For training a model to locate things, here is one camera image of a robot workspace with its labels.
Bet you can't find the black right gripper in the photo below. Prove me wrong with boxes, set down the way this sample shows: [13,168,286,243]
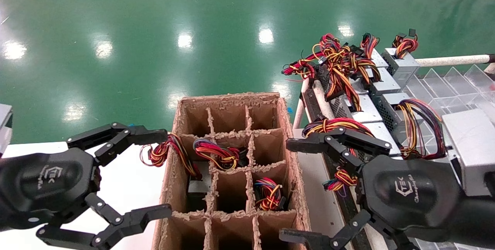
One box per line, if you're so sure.
[279,127,495,250]

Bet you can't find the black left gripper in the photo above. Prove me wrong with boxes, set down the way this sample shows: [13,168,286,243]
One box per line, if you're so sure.
[0,122,172,250]

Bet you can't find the brown cardboard divider box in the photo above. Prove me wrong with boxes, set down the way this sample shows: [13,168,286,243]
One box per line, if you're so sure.
[152,92,312,250]

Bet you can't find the short white pipe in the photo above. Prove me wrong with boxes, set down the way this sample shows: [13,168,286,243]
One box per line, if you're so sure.
[292,79,311,129]

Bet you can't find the clear acrylic divider tray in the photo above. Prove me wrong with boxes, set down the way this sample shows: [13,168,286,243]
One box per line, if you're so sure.
[402,64,495,250]

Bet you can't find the white horizontal pole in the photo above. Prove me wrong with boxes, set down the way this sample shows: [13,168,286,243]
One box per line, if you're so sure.
[416,54,495,67]

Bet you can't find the long white foam-wrapped rail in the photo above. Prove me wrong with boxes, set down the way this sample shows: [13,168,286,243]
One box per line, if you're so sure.
[312,80,387,250]

